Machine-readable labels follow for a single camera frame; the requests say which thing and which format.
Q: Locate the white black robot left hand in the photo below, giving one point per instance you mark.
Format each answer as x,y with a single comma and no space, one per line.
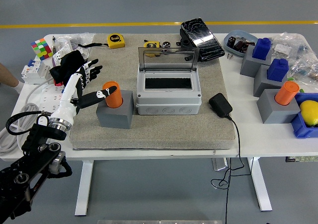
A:
68,95

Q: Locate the orange cylinder battery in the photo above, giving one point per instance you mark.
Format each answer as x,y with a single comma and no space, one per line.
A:
114,100
287,93

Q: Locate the grey junction box clear lid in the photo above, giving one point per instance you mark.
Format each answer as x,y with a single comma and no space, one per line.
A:
169,107

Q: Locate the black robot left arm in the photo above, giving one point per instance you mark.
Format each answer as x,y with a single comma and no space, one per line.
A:
37,164

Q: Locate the small red block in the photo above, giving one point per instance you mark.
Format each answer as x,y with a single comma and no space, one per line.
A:
58,84

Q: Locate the white power strip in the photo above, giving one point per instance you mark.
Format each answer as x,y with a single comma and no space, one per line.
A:
49,102

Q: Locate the black cloth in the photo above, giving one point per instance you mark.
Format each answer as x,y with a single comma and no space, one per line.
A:
68,65

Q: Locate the white circuit breaker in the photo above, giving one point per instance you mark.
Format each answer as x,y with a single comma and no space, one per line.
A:
34,72

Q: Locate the grey block with round hole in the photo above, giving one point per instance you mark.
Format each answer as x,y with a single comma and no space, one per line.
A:
114,118

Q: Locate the large multicolour puzzle cube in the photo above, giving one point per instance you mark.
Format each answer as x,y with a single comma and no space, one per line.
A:
42,49

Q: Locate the slim metal hand tool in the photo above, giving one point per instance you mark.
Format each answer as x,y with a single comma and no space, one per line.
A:
54,44

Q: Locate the clear bags of small parts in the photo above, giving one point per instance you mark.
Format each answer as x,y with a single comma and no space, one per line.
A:
79,39

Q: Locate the person's leg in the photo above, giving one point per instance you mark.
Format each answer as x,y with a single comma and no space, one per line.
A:
8,78

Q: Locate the white table leg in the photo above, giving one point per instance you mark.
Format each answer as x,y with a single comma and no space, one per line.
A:
261,184
83,189

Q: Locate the yellow round tape measure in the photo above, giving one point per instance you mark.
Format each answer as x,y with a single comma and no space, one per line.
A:
152,45

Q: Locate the grey-brown mat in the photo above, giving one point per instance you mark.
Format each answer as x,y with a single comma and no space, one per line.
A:
161,134

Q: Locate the small black capacitor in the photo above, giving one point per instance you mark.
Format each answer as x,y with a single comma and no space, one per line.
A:
167,44

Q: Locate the black power adapter plug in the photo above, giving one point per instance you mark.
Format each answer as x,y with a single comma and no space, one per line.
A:
219,104

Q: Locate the blue-grey oval dish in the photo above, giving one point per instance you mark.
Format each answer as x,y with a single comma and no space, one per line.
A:
229,49

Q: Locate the dark capacitor in dish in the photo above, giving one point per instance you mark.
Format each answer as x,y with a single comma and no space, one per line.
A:
231,41

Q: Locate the brown capacitors in dish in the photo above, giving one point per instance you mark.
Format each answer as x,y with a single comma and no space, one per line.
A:
241,46

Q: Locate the grey block holder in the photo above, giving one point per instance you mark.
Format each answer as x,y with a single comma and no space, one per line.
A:
261,85
248,66
275,113

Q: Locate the blue plastic block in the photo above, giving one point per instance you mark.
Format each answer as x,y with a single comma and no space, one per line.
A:
261,49
277,71

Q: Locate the blue plastic bin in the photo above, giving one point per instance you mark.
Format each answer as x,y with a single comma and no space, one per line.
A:
301,130

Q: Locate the yellow lemon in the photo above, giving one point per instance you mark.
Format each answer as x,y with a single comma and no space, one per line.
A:
309,113

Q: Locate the table height control panel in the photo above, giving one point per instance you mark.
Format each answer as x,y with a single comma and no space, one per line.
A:
303,159

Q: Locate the packaged white wall socket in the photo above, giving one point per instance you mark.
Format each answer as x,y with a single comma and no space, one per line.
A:
60,52

